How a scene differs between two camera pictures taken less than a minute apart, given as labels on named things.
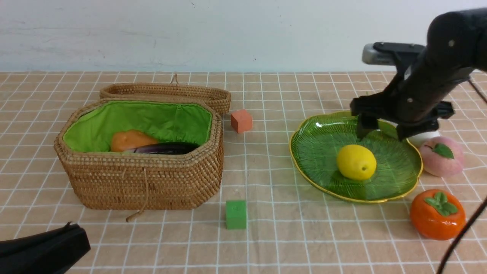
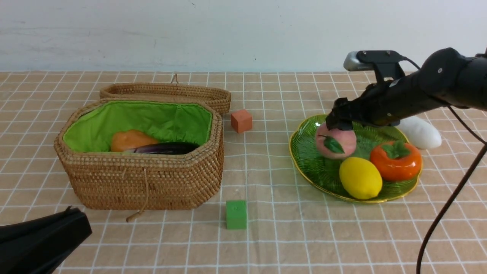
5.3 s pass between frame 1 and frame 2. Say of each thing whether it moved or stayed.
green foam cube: stayed
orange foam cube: stayed
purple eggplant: stayed
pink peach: moved
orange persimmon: moved
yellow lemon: moved
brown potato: stayed
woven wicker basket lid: stayed
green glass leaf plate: stayed
